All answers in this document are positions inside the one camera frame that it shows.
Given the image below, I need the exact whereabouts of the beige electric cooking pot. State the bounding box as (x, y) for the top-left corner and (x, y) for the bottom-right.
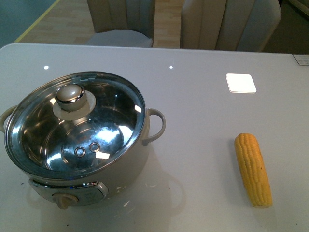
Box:
(0, 84), (166, 209)

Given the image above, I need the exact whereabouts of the glass pot lid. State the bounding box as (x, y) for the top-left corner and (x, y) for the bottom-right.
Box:
(5, 72), (146, 179)

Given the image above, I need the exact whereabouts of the left beige upholstered chair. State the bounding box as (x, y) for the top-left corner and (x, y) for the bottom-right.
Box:
(86, 0), (155, 48)

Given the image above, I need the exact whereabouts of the yellow corn cob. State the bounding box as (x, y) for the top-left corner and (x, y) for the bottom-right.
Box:
(234, 133), (272, 208)

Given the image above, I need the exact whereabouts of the right beige upholstered chair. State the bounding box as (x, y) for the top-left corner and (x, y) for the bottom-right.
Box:
(180, 0), (281, 52)

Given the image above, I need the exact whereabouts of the beige upholstered chair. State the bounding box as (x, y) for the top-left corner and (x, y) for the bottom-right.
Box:
(86, 0), (155, 48)
(180, 0), (281, 52)

